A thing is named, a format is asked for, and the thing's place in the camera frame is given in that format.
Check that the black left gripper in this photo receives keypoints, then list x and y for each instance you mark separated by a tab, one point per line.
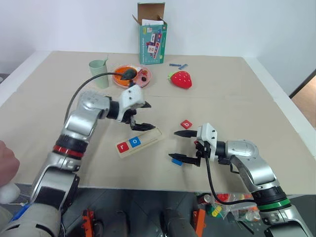
129	117

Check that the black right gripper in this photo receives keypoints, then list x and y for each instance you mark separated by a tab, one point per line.
202	151

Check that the blue letter t block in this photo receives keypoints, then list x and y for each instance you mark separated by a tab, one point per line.
175	162

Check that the red letter b block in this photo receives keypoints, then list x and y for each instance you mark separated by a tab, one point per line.
186	124

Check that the long wooden letter tray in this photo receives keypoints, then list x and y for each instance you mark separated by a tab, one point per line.
150	137

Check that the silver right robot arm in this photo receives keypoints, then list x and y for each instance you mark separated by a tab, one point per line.
254	163

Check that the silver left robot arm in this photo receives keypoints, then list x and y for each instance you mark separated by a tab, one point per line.
79	116

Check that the blue letter o block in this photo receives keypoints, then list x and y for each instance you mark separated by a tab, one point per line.
135	142

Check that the red letter r block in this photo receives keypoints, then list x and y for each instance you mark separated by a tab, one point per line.
123	147

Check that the person's bare hand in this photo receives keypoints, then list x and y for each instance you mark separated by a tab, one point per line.
7	164

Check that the pink round plate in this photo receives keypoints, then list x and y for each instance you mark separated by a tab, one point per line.
146	81

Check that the dark green toy avocado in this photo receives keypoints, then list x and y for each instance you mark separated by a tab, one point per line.
130	74

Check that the small red toy piece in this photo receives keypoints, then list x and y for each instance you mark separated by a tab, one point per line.
145	72

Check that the orange bowl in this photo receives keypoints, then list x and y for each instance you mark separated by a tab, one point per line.
119	77

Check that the white card on plate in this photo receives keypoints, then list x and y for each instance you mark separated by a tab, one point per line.
137	68

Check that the red toy strawberry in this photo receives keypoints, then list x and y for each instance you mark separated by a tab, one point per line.
181	79

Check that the red drink can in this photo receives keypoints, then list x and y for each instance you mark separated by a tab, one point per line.
206	198

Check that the long blue flat strip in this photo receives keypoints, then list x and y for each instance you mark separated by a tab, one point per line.
174	65

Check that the pale green cup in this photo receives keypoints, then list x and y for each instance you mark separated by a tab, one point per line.
97	74

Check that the short blue flat strip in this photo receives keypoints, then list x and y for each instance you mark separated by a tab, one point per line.
184	66

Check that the teal open cardboard box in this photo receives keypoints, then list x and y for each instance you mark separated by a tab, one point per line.
151	44

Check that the yellow green toy block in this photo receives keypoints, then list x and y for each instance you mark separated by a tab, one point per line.
217	211

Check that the dark rounded shape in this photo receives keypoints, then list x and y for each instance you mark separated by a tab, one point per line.
177	223

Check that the clear bag of toys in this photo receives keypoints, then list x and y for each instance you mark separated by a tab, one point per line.
237	209

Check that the white paper sheets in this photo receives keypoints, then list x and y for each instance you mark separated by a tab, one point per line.
151	22

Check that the orange and black tool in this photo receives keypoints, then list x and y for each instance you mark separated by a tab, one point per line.
88	222

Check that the brown wooden door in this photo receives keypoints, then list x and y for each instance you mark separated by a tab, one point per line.
306	98

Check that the white rounded object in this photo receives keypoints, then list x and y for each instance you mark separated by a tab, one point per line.
8	193

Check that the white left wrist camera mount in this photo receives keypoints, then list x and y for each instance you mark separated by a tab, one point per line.
130	97

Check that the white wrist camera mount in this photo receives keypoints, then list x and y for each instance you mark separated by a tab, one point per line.
130	97
208	138

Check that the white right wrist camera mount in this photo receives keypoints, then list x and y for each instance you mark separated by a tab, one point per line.
208	138

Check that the orange bracket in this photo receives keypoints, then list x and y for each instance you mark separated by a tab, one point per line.
199	219

